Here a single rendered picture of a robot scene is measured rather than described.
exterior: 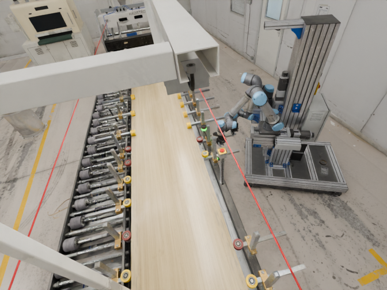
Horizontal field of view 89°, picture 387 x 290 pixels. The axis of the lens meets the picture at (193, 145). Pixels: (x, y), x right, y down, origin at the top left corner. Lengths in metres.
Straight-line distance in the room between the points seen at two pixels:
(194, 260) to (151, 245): 0.37
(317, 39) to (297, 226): 2.07
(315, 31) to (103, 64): 1.91
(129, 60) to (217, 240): 1.58
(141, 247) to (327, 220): 2.27
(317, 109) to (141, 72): 2.25
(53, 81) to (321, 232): 2.95
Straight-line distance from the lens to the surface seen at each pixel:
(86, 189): 2.49
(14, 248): 0.87
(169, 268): 1.75
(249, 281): 1.71
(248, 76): 2.31
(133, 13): 4.57
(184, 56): 0.54
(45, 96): 0.40
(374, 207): 3.50
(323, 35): 2.13
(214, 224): 1.80
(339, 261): 2.96
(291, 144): 2.39
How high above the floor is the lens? 2.57
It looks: 45 degrees down
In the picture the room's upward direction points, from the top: 8 degrees counter-clockwise
